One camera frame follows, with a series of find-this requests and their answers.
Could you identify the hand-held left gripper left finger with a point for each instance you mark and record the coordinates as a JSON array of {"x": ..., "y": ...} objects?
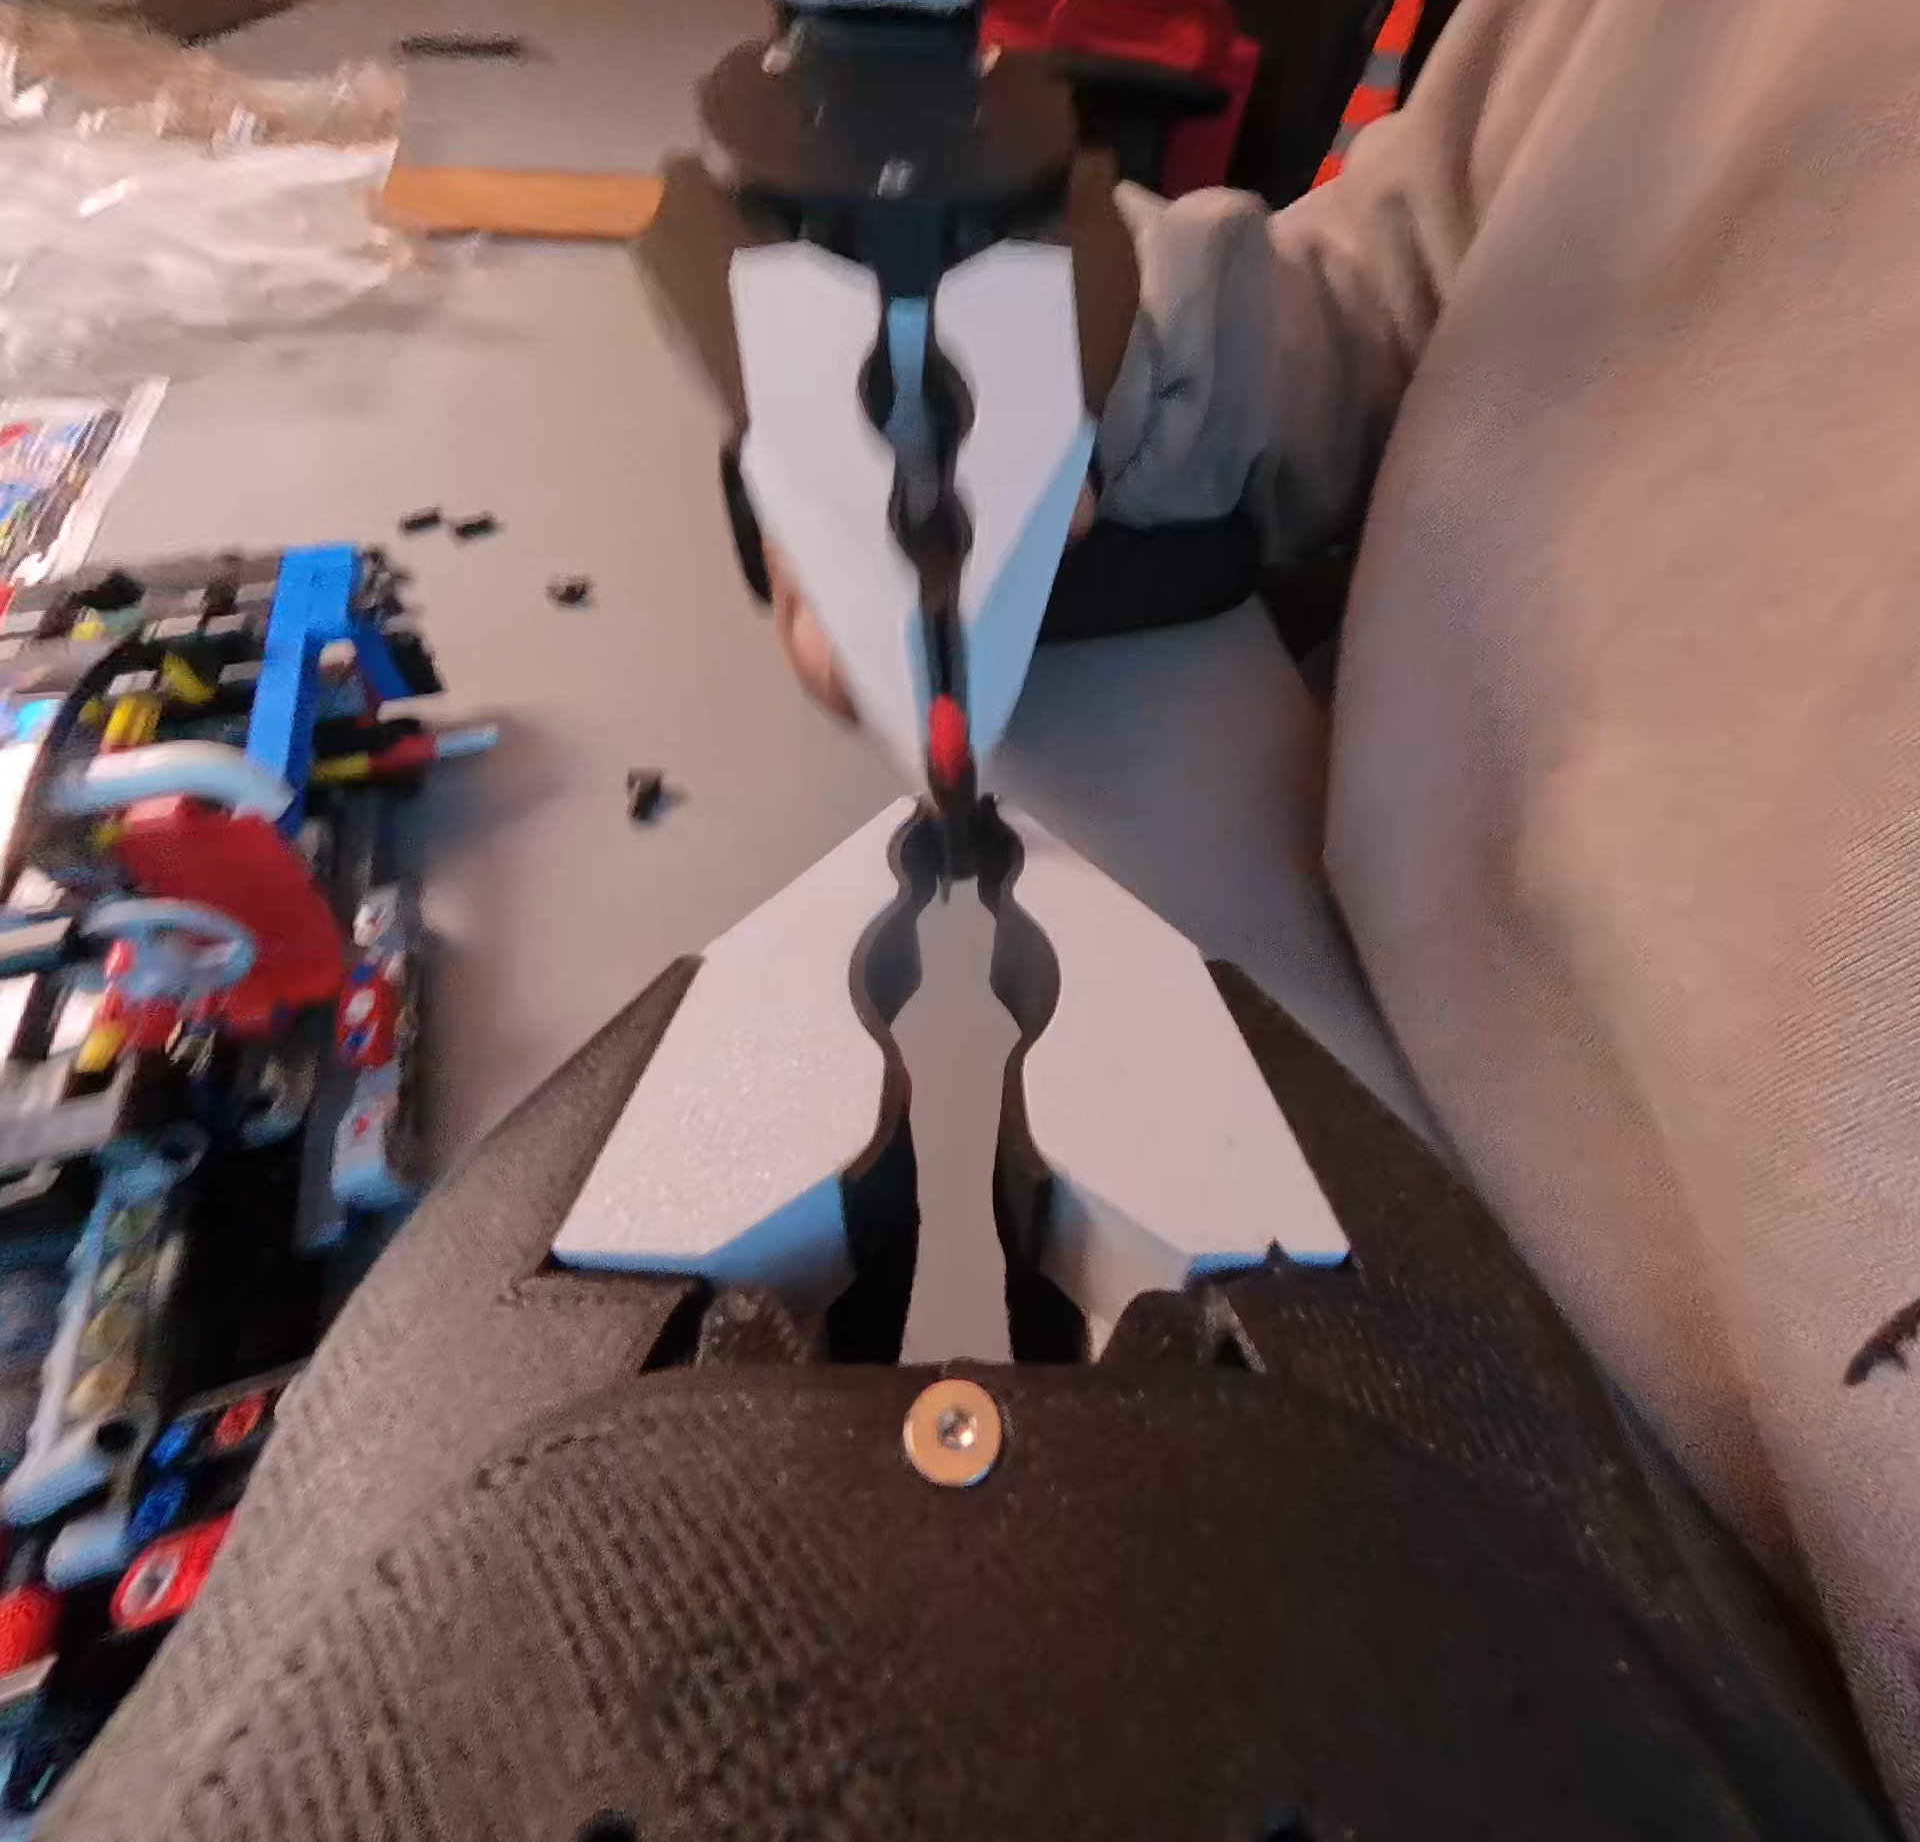
[{"x": 735, "y": 1108}]

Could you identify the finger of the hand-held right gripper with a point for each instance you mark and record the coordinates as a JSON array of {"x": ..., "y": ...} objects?
[
  {"x": 811, "y": 432},
  {"x": 1034, "y": 432}
]

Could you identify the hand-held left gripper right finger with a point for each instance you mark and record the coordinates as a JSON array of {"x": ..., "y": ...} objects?
[{"x": 1169, "y": 1124}]

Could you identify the red lego axle pin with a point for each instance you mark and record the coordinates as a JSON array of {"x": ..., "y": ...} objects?
[{"x": 944, "y": 740}]

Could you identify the lego car chassis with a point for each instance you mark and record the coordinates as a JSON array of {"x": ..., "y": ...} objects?
[{"x": 225, "y": 899}]

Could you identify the person's right hand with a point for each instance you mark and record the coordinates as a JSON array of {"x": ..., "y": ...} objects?
[{"x": 801, "y": 664}]

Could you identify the black padded armrest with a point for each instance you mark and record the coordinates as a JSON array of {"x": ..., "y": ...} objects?
[{"x": 1185, "y": 581}]

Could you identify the red plastic bin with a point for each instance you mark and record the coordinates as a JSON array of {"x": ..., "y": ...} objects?
[{"x": 1139, "y": 25}]

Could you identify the brown cardboard sheet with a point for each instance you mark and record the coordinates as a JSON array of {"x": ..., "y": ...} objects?
[{"x": 524, "y": 205}]

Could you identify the thin black strip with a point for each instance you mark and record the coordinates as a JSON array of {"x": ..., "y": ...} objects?
[{"x": 466, "y": 47}]

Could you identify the orange traffic cone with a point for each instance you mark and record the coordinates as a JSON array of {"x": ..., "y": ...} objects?
[{"x": 1377, "y": 72}]

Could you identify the person's beige sweatshirt torso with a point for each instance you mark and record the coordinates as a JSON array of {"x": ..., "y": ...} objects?
[{"x": 1649, "y": 820}]

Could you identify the clear plastic bags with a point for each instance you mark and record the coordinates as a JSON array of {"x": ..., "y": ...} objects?
[{"x": 166, "y": 208}]

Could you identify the colourful sticker sheet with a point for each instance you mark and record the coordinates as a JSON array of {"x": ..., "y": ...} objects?
[{"x": 60, "y": 478}]

